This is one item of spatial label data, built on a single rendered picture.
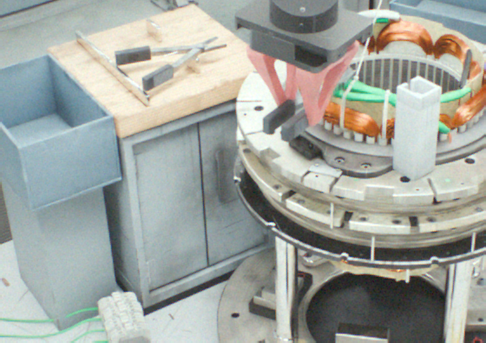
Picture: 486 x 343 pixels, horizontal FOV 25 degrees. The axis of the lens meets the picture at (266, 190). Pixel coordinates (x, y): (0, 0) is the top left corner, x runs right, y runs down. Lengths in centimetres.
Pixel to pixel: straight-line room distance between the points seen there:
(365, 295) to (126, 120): 39
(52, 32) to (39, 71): 236
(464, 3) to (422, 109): 51
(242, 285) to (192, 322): 8
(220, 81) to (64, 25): 250
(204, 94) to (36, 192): 21
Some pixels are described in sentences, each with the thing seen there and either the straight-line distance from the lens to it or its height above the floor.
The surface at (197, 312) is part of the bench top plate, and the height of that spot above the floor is 78.
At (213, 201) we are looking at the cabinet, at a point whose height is 90.
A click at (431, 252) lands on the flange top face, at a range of 105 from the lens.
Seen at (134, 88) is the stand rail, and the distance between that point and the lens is 120.
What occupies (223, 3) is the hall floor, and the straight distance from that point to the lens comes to 376.
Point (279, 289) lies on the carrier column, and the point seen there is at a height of 91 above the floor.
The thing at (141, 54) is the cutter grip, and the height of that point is 109.
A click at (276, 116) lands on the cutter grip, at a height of 118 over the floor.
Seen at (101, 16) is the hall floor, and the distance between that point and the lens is 373.
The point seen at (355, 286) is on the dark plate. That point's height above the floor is 78.
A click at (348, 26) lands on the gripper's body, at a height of 126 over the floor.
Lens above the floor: 169
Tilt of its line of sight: 36 degrees down
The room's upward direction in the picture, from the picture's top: 2 degrees counter-clockwise
